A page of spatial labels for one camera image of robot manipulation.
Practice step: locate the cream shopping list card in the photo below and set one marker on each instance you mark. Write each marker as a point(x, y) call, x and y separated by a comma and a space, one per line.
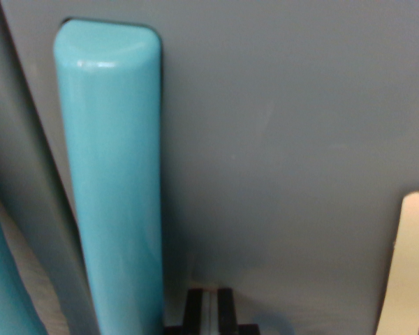
point(408, 265)

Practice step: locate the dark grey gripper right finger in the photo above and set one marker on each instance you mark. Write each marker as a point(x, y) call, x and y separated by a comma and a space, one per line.
point(227, 310)

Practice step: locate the grey plastic fridge door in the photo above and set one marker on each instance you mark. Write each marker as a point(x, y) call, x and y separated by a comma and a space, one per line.
point(283, 122)
point(24, 157)

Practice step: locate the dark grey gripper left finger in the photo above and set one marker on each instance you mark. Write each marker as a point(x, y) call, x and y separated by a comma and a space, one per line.
point(193, 310)

